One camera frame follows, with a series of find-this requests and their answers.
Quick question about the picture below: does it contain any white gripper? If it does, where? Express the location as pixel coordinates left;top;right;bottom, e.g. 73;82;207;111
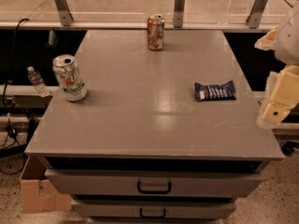
254;4;299;129

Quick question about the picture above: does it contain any white green 7up can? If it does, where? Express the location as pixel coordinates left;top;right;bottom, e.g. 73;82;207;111
52;54;87;102

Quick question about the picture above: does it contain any blue rxbar blueberry wrapper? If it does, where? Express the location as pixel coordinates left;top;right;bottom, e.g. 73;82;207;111
194;80;235;102

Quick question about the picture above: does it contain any orange soda can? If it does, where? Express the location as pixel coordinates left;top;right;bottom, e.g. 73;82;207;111
147;14;164;50

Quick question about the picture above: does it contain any grey lower drawer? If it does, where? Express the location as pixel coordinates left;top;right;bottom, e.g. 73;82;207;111
72;200;235;219

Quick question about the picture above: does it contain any grey drawer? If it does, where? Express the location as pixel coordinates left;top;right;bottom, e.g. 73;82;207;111
46;169;263;198
72;200;235;219

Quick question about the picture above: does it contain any grey upper drawer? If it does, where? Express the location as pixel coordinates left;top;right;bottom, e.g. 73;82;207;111
46;169;263;198

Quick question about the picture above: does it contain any clear plastic water bottle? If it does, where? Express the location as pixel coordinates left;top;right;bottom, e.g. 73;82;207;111
27;66;50;97

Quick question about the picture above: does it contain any brown cardboard box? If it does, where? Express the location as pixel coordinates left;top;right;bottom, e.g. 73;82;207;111
20;157;71;214

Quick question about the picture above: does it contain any right metal bracket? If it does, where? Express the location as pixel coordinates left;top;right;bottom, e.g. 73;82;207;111
246;0;268;29

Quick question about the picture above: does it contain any metal bracket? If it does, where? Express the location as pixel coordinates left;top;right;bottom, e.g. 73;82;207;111
246;0;268;29
54;0;74;26
173;0;185;28

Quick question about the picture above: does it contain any middle metal bracket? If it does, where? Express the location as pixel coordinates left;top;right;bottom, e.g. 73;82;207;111
173;0;185;28

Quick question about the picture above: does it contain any left metal bracket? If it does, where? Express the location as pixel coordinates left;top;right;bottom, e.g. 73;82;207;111
54;0;74;26

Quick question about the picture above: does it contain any black cable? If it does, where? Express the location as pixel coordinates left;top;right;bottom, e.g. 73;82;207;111
0;17;31;175

